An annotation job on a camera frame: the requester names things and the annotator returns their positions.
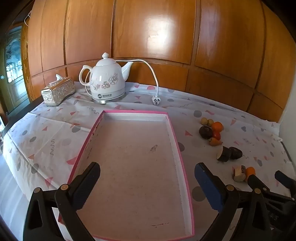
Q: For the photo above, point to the large orange with stem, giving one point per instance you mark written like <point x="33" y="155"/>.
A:
<point x="250" y="171"/>

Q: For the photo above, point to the pink shallow cardboard tray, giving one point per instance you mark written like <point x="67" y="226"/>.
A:
<point x="129" y="162"/>

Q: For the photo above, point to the glass panel wooden door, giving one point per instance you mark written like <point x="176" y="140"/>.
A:
<point x="13" y="69"/>

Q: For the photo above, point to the small carrot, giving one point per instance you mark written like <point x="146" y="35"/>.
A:
<point x="214" y="141"/>

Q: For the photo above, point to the small yellow longan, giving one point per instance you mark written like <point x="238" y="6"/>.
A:
<point x="203" y="120"/>
<point x="210" y="122"/>

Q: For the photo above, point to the white patterned tablecloth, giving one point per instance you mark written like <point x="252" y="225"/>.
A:
<point x="46" y="139"/>

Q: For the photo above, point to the white tissue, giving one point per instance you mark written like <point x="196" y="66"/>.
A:
<point x="58" y="77"/>

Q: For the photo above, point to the white floral ceramic kettle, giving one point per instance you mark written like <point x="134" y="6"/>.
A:
<point x="106" y="76"/>

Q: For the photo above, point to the silver kettle base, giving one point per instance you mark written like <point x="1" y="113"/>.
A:
<point x="108" y="100"/>

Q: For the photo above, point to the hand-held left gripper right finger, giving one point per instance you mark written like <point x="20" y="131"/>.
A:
<point x="209" y="187"/>

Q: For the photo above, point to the red tomato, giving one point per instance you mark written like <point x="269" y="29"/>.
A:
<point x="217" y="135"/>

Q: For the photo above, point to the tan cut root piece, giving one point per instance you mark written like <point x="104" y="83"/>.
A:
<point x="239" y="174"/>

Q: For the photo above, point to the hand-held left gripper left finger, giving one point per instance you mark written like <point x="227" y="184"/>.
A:
<point x="89" y="183"/>

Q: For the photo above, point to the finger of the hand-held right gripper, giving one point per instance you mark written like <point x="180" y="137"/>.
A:
<point x="255" y="183"/>
<point x="285" y="179"/>

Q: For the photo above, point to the silver embossed tissue box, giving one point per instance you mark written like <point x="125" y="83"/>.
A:
<point x="57" y="92"/>

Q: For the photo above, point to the dark purple passion fruit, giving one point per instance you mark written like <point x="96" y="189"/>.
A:
<point x="205" y="132"/>

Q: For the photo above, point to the small tangerine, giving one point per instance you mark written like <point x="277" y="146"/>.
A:
<point x="217" y="126"/>

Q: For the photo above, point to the dark cut root piece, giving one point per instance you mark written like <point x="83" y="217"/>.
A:
<point x="223" y="153"/>
<point x="236" y="153"/>

